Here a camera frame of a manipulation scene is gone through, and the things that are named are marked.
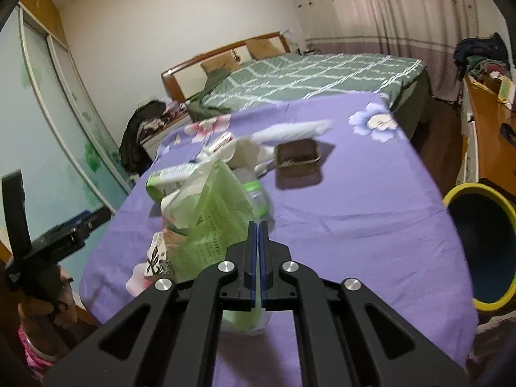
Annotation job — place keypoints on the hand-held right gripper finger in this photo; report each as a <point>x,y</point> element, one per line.
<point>263,250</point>
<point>253,250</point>

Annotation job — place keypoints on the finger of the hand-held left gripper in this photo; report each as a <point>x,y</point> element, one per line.
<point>86,221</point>

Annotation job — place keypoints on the green plastic bag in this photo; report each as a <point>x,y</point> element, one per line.
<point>209,217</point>

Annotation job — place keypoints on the green and white carton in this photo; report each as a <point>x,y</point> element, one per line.
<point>169,175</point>

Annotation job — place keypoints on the brown plastic tray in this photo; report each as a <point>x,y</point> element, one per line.
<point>296,153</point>

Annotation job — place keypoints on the white foam net sleeve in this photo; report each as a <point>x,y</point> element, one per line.
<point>294,131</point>

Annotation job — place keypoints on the yellow rimmed blue bin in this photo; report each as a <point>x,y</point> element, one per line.
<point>483,250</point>

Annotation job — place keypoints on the person's left forearm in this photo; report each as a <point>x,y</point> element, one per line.
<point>34,346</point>

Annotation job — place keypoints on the person's left hand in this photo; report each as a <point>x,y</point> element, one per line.
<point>38,306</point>

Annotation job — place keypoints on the clear plastic bottle green label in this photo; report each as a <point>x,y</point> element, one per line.
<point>256,197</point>

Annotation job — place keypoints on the white packet black print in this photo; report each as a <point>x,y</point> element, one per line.
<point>159,258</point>

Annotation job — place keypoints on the wardrobe with sliding doors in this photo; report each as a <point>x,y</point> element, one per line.
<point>60,129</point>

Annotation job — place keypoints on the crumpled white paper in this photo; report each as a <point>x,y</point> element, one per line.
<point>248,153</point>

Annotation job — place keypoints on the pile of dark clothes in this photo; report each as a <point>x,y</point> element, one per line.
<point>137,137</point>

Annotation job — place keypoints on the purple floral cloth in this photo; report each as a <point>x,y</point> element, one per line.
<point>363,217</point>

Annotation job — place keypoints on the white nightstand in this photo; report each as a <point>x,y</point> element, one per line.
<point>155,141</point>

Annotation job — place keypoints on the white box red print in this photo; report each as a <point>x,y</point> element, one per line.
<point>219,143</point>

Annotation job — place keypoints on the wooden headboard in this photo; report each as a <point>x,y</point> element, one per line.
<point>181,76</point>

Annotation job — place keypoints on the bed with green plaid quilt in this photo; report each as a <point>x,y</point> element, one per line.
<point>314,74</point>

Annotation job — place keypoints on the tan pillow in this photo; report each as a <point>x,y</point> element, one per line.
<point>264,48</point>
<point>219,64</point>

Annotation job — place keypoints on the wooden desk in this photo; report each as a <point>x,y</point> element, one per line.
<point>487,149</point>

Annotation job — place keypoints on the striped beige curtain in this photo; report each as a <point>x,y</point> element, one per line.
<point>383,8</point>

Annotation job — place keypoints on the pile of mixed clothes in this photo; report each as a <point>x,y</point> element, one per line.
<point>479,54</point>

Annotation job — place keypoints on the pale green box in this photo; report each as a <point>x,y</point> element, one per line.
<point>508,90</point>

